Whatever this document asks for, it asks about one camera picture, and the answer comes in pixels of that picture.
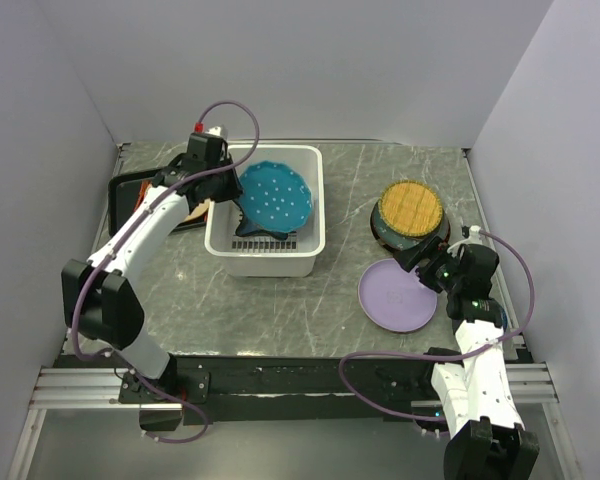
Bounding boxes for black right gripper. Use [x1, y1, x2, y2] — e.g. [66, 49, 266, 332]
[393, 232, 464, 294]

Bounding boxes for turquoise polka dot plate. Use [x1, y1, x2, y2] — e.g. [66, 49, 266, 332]
[236, 161, 313, 234]

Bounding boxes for blue star-shaped dish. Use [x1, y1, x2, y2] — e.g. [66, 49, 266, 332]
[234, 198, 294, 240]

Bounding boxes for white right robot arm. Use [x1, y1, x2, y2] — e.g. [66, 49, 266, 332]
[394, 230, 540, 479]

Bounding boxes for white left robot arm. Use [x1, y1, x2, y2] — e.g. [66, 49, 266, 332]
[61, 126, 240, 402]

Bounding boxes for white plastic bin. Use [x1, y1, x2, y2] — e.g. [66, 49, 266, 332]
[205, 144, 326, 277]

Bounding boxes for dark blue floral plate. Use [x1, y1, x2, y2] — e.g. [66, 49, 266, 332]
[370, 198, 451, 254]

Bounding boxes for black striped lacquer plate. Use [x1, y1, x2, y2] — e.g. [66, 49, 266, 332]
[369, 216, 451, 254]

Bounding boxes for lavender round plate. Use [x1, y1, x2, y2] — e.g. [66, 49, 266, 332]
[358, 259, 438, 333]

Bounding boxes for round woven bamboo mat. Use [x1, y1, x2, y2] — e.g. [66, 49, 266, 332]
[379, 180, 443, 237]

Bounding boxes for peach bird-painted plate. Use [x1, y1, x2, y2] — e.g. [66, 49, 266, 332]
[185, 199, 211, 222]

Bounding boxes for orange chopsticks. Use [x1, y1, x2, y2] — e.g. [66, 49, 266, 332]
[134, 181, 150, 210]

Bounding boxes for black serving tray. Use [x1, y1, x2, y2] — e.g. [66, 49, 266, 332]
[108, 168, 209, 236]

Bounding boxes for small blue patterned dish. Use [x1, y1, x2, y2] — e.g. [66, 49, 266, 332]
[500, 308, 508, 331]

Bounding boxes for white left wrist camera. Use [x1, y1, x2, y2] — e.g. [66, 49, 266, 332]
[193, 122, 228, 141]

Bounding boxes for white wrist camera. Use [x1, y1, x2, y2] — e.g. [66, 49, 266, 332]
[462, 225, 482, 241]
[193, 122, 228, 141]

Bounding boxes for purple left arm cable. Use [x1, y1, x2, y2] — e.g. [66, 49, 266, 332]
[68, 100, 260, 446]

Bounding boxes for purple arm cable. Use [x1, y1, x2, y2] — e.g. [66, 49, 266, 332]
[68, 100, 260, 446]
[339, 229, 536, 436]

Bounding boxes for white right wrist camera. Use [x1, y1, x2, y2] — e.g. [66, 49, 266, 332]
[462, 225, 482, 241]

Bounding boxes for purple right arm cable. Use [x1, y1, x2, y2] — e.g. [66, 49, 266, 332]
[339, 229, 536, 436]

